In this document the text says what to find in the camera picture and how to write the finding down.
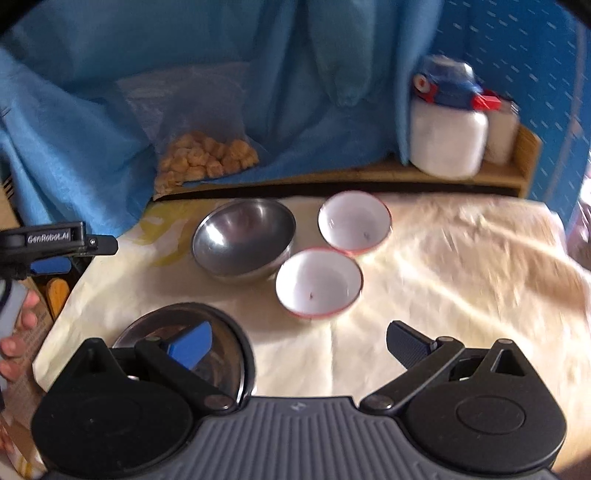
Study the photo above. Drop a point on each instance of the cream floral tablecloth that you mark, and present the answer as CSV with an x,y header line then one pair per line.
x,y
473,267

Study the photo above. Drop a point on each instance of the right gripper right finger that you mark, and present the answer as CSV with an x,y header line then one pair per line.
x,y
426,361

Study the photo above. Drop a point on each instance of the clear bag of pastries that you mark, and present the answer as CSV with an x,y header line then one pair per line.
x,y
192,116

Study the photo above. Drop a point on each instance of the blue dotted wall covering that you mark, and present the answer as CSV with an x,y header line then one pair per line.
x,y
538,53

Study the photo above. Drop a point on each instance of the white bowl red rim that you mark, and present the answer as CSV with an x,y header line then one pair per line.
x,y
354,222
318,284

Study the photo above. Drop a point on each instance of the small white jar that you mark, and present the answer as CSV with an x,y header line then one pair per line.
x,y
503,125

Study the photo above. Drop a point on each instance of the steel plate with sticker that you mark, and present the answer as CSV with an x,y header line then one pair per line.
x,y
229,365

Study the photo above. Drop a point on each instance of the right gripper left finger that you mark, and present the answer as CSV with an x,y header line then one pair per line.
x,y
173,360

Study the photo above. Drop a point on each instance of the large steel bowl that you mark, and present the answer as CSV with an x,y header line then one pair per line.
x,y
244,240

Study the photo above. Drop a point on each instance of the person's left hand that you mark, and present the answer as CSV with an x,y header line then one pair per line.
x,y
13,347

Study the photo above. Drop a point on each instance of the white jar blue lid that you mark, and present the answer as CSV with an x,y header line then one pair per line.
x,y
449,125

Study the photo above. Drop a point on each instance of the blue cloth garment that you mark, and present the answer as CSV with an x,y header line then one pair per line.
x,y
92,92

